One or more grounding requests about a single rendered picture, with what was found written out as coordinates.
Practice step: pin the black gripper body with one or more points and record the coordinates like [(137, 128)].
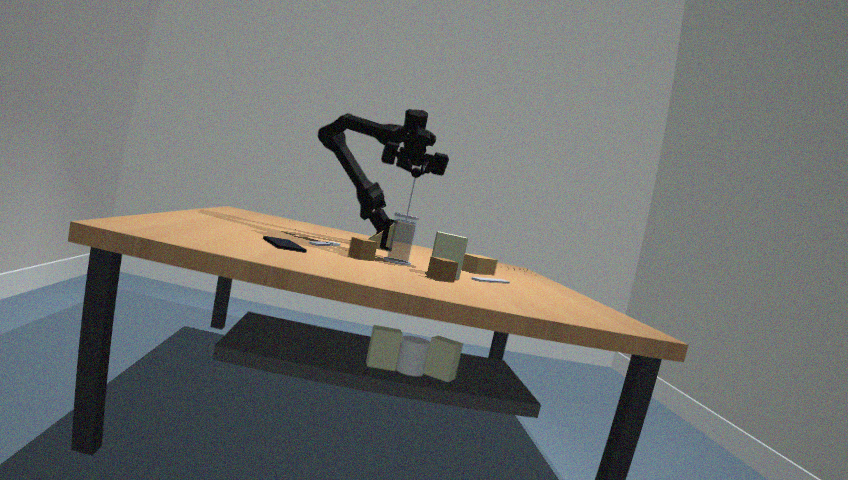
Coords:
[(417, 156)]

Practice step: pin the grey cylinder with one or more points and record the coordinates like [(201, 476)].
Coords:
[(412, 356)]

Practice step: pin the dark grey shelf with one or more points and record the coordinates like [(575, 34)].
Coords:
[(338, 358)]

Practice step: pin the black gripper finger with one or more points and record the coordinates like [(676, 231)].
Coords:
[(427, 163), (404, 160)]

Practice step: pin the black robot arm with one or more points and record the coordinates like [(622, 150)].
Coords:
[(370, 195)]

